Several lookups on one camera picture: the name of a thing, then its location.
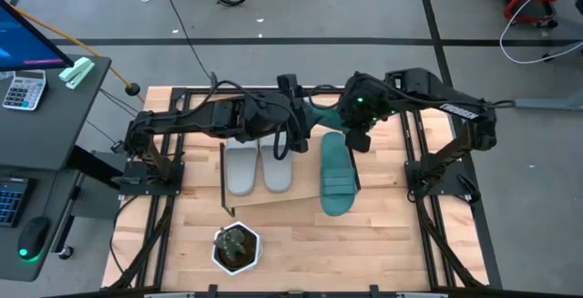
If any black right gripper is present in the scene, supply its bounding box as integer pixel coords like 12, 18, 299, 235
339, 86, 384, 153

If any green slide sandal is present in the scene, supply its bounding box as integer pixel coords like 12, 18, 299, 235
319, 131, 358, 218
309, 104, 350, 131

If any grey slide sandal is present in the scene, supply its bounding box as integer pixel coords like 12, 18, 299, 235
226, 139, 260, 197
259, 133, 293, 193

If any white hexagonal plant pot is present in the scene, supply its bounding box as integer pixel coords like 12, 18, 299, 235
211, 221, 264, 277

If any small green cactus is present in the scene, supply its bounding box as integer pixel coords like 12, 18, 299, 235
213, 225, 248, 262

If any grey metal stand base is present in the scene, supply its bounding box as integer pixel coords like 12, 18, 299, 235
513, 37, 583, 111

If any mint green stapler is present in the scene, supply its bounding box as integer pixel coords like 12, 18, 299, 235
57, 57, 96, 90

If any dark grey desk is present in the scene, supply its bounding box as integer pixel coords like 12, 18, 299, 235
0, 54, 124, 283

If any grey desk calculator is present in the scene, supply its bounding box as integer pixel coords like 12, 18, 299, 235
2, 69, 48, 111

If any black computer monitor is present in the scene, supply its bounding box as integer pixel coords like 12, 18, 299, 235
0, 0, 75, 74

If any black computer mouse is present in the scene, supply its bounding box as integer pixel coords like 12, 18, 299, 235
16, 216, 51, 261

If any black backlit keyboard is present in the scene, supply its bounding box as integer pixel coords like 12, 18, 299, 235
0, 177, 31, 229

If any wooden shelf black metal frame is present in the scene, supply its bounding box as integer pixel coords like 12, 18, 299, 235
220, 128, 363, 218

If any black table rail frame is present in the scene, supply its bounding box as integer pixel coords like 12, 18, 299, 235
102, 86, 505, 298

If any long black floor cable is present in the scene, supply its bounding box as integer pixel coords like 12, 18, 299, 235
156, 0, 215, 85

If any long white cable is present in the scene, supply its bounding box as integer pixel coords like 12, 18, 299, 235
499, 0, 583, 66

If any yellow hanging cable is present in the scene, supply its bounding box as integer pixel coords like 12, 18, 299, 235
8, 2, 142, 103

